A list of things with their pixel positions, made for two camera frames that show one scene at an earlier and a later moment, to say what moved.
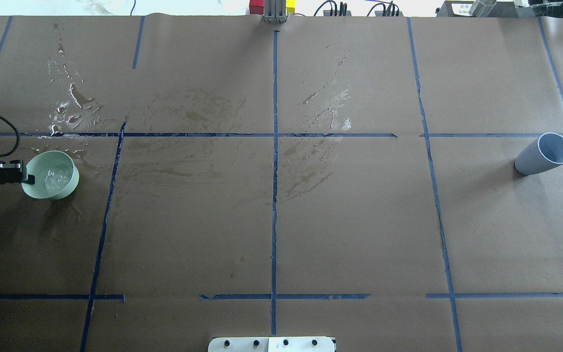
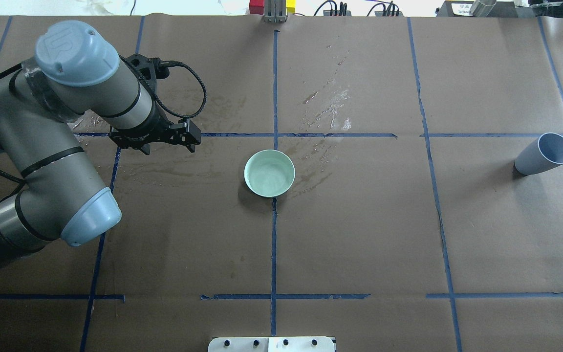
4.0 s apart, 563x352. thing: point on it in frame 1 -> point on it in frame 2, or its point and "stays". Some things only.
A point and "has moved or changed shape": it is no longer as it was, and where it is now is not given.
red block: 256,7 stays
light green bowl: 56,176 has moved or changed shape
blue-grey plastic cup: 550,150 stays
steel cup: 482,8 stays
